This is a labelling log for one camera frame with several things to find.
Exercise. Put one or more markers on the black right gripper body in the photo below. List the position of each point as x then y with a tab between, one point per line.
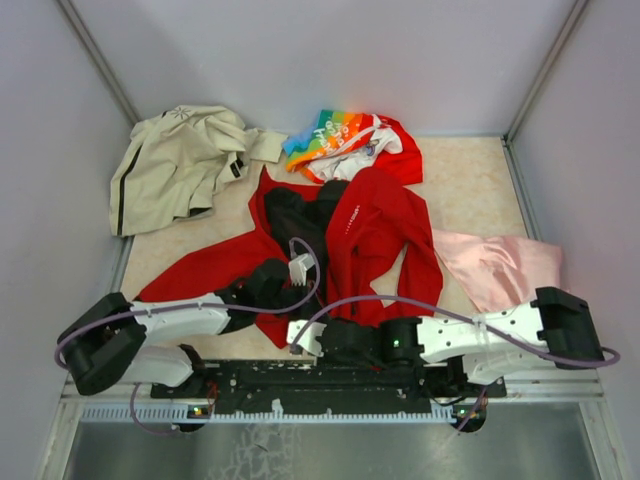
333	360

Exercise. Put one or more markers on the red jacket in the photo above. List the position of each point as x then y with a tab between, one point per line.
357	229

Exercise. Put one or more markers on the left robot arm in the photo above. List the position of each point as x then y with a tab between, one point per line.
120	341

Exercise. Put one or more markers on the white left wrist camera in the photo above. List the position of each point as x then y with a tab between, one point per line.
299	268

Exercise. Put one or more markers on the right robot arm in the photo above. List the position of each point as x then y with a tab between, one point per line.
554	327

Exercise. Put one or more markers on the pink satin cloth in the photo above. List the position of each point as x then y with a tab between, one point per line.
500	271

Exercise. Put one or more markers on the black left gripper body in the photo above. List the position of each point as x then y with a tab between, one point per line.
287	296

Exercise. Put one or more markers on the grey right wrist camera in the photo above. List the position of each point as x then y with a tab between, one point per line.
302	340

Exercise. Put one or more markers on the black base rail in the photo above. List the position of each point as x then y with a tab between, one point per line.
306	388

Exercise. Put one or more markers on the right aluminium frame post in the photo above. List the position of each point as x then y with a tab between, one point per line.
561	39

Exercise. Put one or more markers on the beige jacket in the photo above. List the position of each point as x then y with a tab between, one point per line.
178	161

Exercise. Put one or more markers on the aluminium frame post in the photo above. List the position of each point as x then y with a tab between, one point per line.
97	58
561	39

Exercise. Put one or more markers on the left aluminium frame post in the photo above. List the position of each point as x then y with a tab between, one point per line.
97	58

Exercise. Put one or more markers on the rainbow white red garment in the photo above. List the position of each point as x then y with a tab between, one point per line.
340	144

